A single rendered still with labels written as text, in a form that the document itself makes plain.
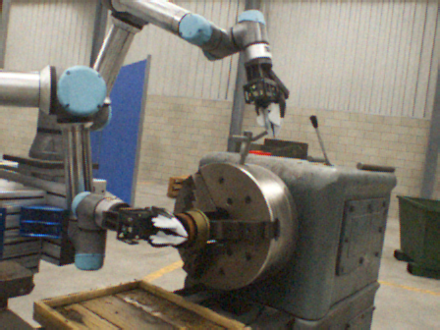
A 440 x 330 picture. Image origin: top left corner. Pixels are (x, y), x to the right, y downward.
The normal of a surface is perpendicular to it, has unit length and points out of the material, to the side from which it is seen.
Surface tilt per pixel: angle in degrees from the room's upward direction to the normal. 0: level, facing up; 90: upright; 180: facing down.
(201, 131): 90
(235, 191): 90
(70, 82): 89
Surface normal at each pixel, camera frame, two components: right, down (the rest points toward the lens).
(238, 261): -0.62, -0.04
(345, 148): -0.37, 0.00
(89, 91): 0.55, 0.10
